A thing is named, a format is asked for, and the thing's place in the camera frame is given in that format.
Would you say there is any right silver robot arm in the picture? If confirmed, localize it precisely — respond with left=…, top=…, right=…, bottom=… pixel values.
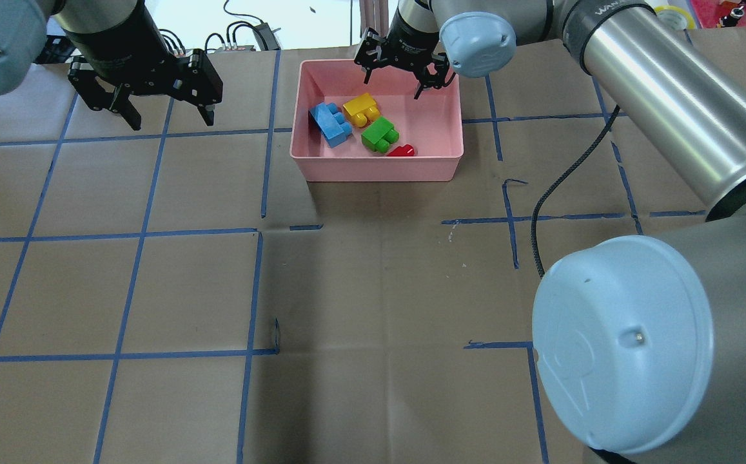
left=355, top=1, right=746, bottom=463

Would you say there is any aluminium frame post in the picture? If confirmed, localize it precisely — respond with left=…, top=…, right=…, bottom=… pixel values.
left=360, top=1, right=391, bottom=52

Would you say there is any yellow toy block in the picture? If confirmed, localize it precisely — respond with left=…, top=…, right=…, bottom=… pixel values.
left=341, top=92, right=381, bottom=128

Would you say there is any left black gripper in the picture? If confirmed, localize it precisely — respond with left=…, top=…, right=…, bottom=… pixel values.
left=57, top=1, right=224, bottom=130

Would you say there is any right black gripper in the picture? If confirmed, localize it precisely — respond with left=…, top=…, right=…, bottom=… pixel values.
left=354, top=1, right=456, bottom=100

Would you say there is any green toy block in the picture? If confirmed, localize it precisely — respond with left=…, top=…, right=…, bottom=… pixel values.
left=361, top=116, right=401, bottom=155

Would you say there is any black cable hub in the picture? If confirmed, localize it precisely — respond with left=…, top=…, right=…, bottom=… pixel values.
left=253, top=23, right=281, bottom=51

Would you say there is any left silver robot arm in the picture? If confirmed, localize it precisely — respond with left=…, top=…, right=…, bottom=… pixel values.
left=0, top=1, right=223, bottom=130

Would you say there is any pink plastic box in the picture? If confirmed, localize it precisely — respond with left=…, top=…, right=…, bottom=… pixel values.
left=290, top=59, right=464, bottom=182

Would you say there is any red toy block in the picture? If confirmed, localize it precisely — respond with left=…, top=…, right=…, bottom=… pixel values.
left=386, top=144, right=416, bottom=157

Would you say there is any yellow tape roll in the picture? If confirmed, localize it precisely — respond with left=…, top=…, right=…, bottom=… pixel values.
left=653, top=4, right=696, bottom=30

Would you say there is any blue toy block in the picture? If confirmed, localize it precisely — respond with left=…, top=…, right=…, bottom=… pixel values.
left=309, top=102, right=354, bottom=149

